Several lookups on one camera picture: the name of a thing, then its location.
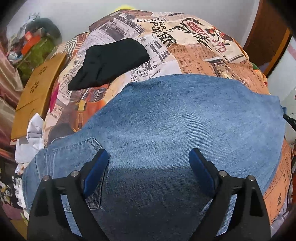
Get blue denim jeans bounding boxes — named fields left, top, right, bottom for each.
left=23, top=74, right=285, bottom=240

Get white paper pile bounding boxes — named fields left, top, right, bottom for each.
left=15, top=113, right=44, bottom=163

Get wooden lap desk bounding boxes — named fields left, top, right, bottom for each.
left=11, top=52, right=67, bottom=141

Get pink striped curtain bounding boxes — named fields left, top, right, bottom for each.
left=1, top=47, right=23, bottom=151

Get black folded garment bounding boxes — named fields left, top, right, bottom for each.
left=68, top=38, right=149, bottom=91

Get orange box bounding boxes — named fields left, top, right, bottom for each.
left=21, top=31, right=41, bottom=55

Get newspaper print bed cover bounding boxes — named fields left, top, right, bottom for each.
left=43, top=9, right=293, bottom=225

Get wooden wardrobe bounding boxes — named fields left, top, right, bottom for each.
left=243, top=1, right=292, bottom=76

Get grey plush pillow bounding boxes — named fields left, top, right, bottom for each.
left=25, top=18, right=62, bottom=45

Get yellow foam tube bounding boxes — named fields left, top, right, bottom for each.
left=114, top=4, right=135, bottom=11

